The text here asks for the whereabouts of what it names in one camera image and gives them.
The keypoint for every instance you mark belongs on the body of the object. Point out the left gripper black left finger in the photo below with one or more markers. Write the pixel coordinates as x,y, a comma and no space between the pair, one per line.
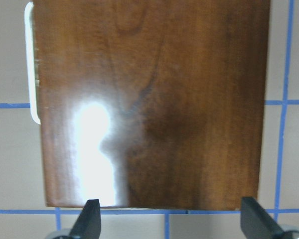
88,224

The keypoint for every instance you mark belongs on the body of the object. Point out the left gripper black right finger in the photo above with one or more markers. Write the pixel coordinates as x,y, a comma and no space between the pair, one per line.
256,223

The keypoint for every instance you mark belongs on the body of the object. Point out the white drawer handle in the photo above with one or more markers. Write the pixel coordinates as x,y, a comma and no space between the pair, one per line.
30,61

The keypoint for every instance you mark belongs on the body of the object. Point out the dark wooden drawer cabinet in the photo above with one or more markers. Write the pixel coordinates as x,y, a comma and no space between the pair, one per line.
151,103

